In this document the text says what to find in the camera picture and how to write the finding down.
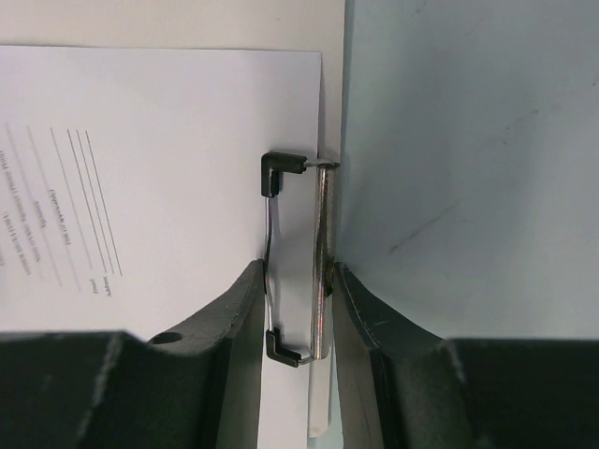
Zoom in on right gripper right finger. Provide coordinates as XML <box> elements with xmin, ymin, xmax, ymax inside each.
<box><xmin>332</xmin><ymin>265</ymin><xmax>598</xmax><ymax>448</ymax></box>

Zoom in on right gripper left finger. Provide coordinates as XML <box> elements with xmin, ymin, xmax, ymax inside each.
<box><xmin>1</xmin><ymin>260</ymin><xmax>265</xmax><ymax>448</ymax></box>

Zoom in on white signature form sheet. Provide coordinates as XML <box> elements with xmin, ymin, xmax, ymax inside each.
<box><xmin>0</xmin><ymin>44</ymin><xmax>329</xmax><ymax>449</ymax></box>

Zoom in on metal folder clip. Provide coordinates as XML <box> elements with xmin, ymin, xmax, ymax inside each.
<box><xmin>260</xmin><ymin>152</ymin><xmax>340</xmax><ymax>368</ymax></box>

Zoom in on white folder with clip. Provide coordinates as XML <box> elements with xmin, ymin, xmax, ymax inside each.
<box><xmin>257</xmin><ymin>1</ymin><xmax>345</xmax><ymax>448</ymax></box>

